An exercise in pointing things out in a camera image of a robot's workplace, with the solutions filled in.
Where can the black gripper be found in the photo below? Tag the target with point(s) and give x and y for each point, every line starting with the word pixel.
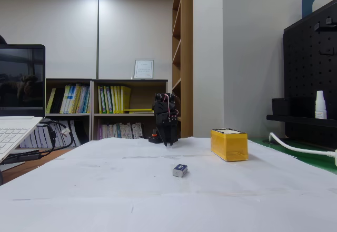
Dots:
pixel 165 121

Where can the small blue grey block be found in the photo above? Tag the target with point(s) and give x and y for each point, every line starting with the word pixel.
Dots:
pixel 180 170

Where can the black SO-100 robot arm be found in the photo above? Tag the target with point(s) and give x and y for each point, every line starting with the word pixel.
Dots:
pixel 160 105

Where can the yellow rectangular box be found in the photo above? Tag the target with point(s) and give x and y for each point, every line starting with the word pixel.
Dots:
pixel 231 145

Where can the orange and black clamp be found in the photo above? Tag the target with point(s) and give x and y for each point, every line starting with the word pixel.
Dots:
pixel 154 138

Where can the flat yellow folder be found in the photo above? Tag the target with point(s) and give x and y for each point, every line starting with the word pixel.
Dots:
pixel 138 110

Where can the low bookshelf with yellow binders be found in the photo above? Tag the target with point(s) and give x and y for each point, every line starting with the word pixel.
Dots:
pixel 131 116

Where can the thick yellow binder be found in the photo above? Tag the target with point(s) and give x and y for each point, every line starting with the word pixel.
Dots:
pixel 126 99

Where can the white paper table covering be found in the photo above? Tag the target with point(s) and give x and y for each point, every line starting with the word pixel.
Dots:
pixel 158 197

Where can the white framed certificate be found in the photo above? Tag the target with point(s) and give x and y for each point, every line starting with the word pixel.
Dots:
pixel 143 69

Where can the tall wooden bookshelf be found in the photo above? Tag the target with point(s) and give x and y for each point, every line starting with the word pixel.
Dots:
pixel 181 58

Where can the low bookshelf with mixed books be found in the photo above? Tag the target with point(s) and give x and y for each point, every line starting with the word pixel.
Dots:
pixel 68 116

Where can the black box on pegboard shelf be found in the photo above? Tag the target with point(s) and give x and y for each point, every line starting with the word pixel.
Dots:
pixel 280 107

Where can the green desk mat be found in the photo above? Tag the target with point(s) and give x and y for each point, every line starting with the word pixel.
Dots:
pixel 289 150

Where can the black pegboard stand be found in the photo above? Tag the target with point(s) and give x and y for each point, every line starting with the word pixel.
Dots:
pixel 310 84

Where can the small white bottle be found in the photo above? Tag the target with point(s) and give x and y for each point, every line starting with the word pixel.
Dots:
pixel 320 108

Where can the white laptop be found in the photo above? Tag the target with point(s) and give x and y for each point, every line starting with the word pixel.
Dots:
pixel 21 84

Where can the white power strip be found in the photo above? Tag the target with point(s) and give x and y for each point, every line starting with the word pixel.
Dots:
pixel 336 157

